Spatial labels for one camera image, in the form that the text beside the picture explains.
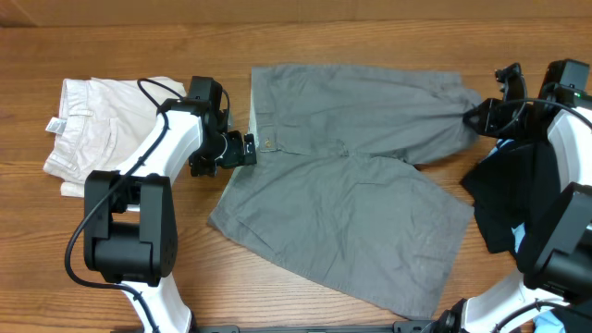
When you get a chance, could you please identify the light blue shirt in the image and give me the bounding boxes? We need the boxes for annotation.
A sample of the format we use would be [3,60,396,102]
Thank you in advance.
[489,138,568,333]

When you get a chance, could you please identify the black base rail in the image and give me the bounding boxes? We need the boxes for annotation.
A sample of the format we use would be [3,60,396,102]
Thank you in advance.
[190,320,433,333]

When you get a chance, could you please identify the black shirt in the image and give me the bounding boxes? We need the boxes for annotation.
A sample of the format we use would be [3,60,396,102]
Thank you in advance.
[461,140,561,272]

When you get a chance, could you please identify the grey shorts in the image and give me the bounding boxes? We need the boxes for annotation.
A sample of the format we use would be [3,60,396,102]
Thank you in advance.
[208,65,480,319]

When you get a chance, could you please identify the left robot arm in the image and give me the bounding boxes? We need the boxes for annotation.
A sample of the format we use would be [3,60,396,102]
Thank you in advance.
[65,76,256,332]

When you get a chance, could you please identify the folded beige shorts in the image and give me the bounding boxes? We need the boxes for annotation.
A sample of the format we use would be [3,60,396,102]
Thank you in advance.
[43,77,186,198]

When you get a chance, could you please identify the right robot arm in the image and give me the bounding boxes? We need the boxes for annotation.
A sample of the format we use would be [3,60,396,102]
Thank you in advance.
[411,59,591,332]

